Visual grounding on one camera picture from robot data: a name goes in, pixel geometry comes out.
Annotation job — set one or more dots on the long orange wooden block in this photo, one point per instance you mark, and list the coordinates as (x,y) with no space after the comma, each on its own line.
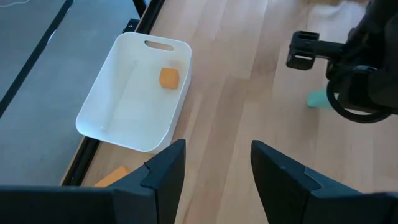
(112,177)

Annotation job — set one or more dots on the small green wooden block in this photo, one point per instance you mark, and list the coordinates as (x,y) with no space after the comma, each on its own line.
(317,100)

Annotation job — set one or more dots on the white plastic bin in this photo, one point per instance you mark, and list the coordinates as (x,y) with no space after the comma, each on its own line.
(133,109)

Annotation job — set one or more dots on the small orange wooden block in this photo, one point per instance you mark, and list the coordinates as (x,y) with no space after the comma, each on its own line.
(169,78)

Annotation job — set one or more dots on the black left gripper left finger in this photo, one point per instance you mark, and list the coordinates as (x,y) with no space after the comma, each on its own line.
(161,186)

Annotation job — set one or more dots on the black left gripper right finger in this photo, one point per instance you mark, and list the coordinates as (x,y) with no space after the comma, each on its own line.
(286,186)

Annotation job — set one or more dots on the black frame clamp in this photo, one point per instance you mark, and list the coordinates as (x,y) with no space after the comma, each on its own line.
(130,26)

